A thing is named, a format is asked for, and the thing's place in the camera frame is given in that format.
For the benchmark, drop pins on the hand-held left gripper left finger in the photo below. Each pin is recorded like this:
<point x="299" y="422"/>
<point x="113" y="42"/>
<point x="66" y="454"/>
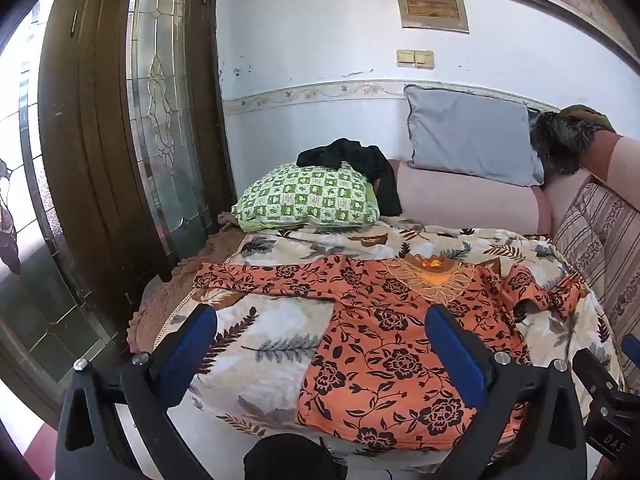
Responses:
<point x="187" y="350"/>

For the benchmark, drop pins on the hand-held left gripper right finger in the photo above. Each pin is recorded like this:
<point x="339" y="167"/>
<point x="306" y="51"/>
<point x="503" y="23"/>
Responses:
<point x="457" y="355"/>

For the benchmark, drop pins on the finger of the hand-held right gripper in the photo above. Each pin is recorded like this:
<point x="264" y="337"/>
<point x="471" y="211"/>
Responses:
<point x="632" y="351"/>
<point x="597" y="372"/>

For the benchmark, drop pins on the orange black floral shirt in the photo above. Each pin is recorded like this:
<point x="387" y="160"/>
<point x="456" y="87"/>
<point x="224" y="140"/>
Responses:
<point x="385" y="340"/>

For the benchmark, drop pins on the brown lace cloth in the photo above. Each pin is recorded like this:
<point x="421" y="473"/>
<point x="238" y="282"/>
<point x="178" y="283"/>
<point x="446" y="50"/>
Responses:
<point x="165" y="290"/>

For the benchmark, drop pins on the cream leaf print blanket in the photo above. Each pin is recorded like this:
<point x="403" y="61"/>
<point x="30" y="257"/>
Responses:
<point x="265" y="330"/>

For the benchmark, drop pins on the striped cushion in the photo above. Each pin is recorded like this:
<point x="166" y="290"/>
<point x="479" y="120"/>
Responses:
<point x="595" y="245"/>

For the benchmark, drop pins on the pink sofa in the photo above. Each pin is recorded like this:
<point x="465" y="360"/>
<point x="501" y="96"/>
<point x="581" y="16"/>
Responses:
<point x="465" y="200"/>

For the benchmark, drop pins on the green checkered pillow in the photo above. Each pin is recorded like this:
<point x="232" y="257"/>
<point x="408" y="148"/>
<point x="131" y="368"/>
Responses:
<point x="305" y="195"/>

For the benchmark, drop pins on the grey cushion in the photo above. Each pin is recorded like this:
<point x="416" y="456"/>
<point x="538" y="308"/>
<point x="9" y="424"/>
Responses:
<point x="470" y="135"/>

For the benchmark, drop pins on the dark furry cloth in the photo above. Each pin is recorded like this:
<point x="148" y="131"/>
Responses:
<point x="557" y="142"/>

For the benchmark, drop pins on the black garment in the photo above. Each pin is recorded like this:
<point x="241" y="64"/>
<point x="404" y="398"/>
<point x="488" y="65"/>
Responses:
<point x="350" y="155"/>

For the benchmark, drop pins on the wooden door with glass panel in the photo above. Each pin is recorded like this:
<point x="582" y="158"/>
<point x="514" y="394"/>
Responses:
<point x="125" y="125"/>

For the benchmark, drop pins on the olive brown cloth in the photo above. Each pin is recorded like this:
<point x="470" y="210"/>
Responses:
<point x="590" y="115"/>

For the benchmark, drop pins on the yellowed light switch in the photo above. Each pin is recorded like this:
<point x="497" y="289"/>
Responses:
<point x="425" y="58"/>
<point x="406" y="58"/>

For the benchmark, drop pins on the beige wall panel cover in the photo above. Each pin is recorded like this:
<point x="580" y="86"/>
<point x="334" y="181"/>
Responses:
<point x="432" y="6"/>

